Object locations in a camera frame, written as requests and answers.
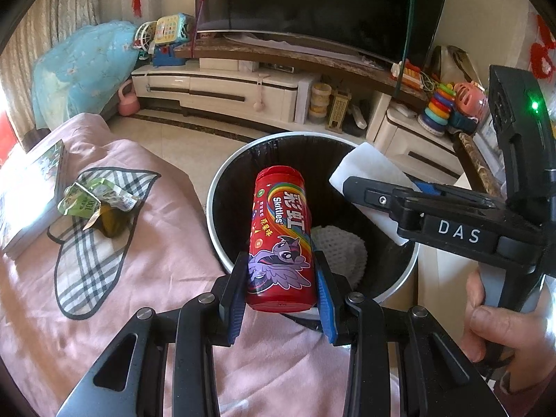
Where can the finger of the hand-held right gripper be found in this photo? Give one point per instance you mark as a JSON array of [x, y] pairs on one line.
[[382, 202], [460, 193]]

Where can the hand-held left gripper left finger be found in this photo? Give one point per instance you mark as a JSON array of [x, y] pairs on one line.
[[236, 308]]

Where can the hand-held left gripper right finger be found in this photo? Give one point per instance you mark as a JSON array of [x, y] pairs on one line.
[[325, 308]]

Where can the white foam fruit net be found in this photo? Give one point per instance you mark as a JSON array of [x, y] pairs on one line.
[[343, 256]]

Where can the red candy can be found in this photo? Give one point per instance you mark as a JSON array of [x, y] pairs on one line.
[[280, 243]]

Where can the white bin with black liner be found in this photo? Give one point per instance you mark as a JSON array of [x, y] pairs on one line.
[[234, 191]]

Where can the person's right hand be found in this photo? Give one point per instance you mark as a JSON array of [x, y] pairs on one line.
[[499, 330]]

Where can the remote control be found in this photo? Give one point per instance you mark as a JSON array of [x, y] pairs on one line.
[[358, 116]]

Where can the wooden toy rack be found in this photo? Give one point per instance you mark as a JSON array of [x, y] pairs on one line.
[[339, 110]]

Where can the stack of clear jars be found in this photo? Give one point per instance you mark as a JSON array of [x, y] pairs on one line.
[[320, 102]]

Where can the red paper-cut decoration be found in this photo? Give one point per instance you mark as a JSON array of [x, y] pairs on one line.
[[543, 52]]

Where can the tan bag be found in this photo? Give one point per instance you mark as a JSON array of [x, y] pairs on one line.
[[451, 67]]

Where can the orange toy phone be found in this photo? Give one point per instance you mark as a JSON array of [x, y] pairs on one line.
[[408, 76]]

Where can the brown wrapper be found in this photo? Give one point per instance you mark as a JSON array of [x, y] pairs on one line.
[[110, 222]]

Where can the crumpled green carton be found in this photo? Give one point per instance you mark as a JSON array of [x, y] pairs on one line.
[[87, 200]]

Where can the black flat television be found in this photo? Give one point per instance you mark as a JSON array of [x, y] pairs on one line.
[[312, 4]]

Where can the pink kettlebell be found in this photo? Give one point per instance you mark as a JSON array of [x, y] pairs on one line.
[[129, 103]]

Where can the green picture book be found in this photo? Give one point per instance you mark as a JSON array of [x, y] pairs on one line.
[[30, 191]]

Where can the pink stick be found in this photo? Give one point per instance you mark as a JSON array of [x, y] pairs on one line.
[[204, 4]]

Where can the toy cash register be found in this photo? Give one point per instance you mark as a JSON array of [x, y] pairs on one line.
[[169, 39]]

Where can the light blue floral bedding bundle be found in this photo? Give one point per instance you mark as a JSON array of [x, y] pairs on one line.
[[82, 69]]

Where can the white toy basket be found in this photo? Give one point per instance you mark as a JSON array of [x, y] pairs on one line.
[[143, 39]]

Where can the beige patterned curtain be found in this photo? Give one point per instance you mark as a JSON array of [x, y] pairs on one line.
[[39, 17]]

